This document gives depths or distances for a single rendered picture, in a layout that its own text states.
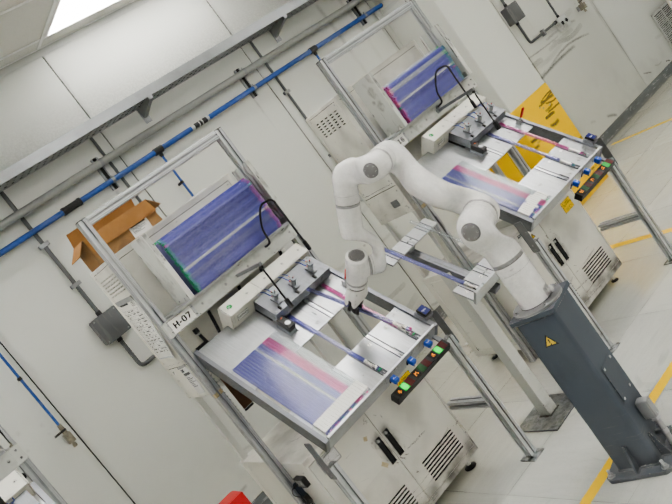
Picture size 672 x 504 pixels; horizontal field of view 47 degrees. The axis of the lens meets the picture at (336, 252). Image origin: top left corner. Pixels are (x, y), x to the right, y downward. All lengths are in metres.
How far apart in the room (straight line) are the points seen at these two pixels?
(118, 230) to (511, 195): 1.82
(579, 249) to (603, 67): 3.74
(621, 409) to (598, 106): 4.98
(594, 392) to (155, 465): 2.68
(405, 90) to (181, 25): 1.93
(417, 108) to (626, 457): 1.99
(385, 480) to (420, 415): 0.33
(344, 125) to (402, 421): 1.56
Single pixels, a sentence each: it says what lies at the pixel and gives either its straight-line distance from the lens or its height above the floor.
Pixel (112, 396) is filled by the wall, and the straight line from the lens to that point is 4.58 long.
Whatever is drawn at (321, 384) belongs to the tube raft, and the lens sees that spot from 2.98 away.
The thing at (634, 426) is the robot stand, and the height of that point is 0.18.
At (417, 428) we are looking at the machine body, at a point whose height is 0.35.
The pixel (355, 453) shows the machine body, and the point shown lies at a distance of 3.25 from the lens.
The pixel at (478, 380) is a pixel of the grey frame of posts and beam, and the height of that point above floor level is 0.42.
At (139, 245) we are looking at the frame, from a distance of 3.20.
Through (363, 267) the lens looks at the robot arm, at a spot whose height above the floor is 1.13.
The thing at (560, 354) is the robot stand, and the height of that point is 0.53.
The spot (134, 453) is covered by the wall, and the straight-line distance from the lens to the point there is 4.60.
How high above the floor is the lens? 1.62
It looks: 8 degrees down
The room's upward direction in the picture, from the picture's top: 37 degrees counter-clockwise
